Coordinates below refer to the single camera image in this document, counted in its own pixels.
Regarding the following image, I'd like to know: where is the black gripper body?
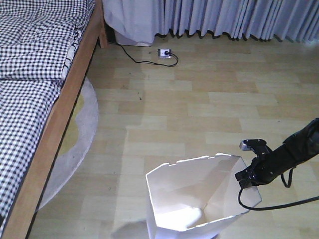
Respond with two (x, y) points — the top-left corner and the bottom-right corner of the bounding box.
(235, 141), (287, 188)

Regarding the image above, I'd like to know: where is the white plastic trash bin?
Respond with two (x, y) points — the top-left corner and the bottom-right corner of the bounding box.
(146, 153), (249, 239)

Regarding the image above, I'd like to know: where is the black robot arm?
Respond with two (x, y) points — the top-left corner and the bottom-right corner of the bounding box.
(235, 118), (319, 189)

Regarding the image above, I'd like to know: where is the grey pleated curtain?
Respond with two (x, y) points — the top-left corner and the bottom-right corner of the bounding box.
(155, 0), (319, 42)

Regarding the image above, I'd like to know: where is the floor outlet box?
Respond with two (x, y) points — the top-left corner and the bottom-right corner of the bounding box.
(158, 48), (171, 59)

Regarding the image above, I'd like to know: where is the grey round rug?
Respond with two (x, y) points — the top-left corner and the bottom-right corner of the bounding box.
(37, 78), (99, 210)

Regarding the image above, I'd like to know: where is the white sheer curtain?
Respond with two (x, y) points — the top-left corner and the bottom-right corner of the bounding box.
(102, 0), (166, 47)

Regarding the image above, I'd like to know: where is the black white checkered bedding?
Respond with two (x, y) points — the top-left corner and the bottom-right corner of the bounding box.
(0, 0), (95, 225)

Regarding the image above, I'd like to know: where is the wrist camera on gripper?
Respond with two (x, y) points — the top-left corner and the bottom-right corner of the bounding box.
(239, 139), (267, 151)

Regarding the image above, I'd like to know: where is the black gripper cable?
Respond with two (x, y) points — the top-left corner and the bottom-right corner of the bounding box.
(238, 171), (319, 211)

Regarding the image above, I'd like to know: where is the black outlet power cord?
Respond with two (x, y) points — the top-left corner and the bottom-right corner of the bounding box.
(109, 41), (179, 68)

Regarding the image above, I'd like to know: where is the wooden bed frame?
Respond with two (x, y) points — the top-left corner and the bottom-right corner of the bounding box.
(0, 0), (107, 239)

